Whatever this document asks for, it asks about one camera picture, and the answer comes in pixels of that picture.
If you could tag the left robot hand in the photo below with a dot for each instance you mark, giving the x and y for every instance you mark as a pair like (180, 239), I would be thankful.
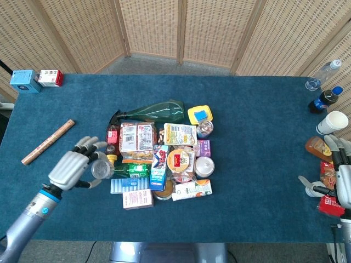
(68, 170)

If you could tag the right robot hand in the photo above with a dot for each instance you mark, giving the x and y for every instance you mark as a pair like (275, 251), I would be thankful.
(342, 170)

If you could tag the clear plastic cup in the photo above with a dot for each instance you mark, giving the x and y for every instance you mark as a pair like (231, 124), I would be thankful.
(102, 168)

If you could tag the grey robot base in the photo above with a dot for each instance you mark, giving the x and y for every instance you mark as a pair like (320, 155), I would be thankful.
(170, 253)

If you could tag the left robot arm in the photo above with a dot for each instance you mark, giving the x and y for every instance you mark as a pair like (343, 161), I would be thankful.
(27, 219)

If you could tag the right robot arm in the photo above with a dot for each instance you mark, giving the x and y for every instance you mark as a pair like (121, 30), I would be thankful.
(346, 219)

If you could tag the red snack packet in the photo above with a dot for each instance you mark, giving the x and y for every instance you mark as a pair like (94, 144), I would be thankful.
(330, 205)

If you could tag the pink cardboard box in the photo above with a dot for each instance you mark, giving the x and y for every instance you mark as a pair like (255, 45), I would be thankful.
(137, 199)

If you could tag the blue spiderman toothpaste box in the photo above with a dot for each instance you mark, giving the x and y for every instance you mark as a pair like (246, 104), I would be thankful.
(159, 170)

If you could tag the light blue cardboard box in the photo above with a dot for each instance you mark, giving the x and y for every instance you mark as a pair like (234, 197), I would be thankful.
(26, 81)

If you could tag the round gold tin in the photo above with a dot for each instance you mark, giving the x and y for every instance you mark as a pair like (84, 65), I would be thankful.
(178, 161)

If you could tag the purple small box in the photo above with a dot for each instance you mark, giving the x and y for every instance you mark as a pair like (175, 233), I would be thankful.
(204, 148)

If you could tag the yellow blue container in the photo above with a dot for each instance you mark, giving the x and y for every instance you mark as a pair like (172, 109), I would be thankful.
(209, 111)

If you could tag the red snack bag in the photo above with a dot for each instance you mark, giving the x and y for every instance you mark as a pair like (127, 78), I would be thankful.
(327, 175)

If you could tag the orange sauce pouch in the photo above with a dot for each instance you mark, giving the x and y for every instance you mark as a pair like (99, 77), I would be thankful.
(318, 148)

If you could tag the wooden brown stick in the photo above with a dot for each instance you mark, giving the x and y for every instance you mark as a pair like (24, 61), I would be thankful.
(48, 142)

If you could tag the white paper cup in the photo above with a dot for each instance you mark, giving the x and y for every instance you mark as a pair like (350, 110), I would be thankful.
(331, 123)

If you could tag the brown sauce bottle yellow cap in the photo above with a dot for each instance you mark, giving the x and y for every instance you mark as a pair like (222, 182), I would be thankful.
(112, 137)

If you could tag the blue ridged plastic pack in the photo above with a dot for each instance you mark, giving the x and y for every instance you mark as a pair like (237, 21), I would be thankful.
(129, 185)

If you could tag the green plastic soda bottle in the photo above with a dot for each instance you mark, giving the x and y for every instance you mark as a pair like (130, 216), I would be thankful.
(134, 170)

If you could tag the dark cola bottle blue cap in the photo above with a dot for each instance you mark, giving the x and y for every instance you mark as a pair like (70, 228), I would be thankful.
(325, 100)

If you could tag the transparent biscuit pack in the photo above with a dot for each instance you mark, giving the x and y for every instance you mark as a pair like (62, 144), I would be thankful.
(137, 139)

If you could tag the red white carton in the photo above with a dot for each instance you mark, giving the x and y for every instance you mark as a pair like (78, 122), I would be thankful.
(50, 78)

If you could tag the blue table cloth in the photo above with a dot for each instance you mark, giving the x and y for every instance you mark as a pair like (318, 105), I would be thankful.
(246, 164)

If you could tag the clear water bottle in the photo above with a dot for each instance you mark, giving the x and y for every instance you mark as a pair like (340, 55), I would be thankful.
(322, 75)

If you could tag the yellow fruit jelly cup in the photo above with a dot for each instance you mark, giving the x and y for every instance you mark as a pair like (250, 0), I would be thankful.
(164, 191)

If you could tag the large empty green bottle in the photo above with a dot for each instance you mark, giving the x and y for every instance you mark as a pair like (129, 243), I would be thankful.
(161, 111)

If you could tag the red white foil-lid cup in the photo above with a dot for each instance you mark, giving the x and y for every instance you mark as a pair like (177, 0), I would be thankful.
(183, 179)

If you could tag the yellow white snack pack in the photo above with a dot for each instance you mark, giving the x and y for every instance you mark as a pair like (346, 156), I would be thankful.
(179, 134)

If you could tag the wrapped sandwich cake pack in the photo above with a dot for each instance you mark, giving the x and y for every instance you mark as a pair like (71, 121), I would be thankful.
(192, 164)

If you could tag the white orange juice carton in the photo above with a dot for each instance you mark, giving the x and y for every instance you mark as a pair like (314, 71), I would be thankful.
(192, 190)

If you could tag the clear jar white lid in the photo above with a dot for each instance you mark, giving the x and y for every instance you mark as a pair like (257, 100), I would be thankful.
(204, 166)

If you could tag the woven folding screen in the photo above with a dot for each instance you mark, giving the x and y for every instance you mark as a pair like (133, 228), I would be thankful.
(153, 27)

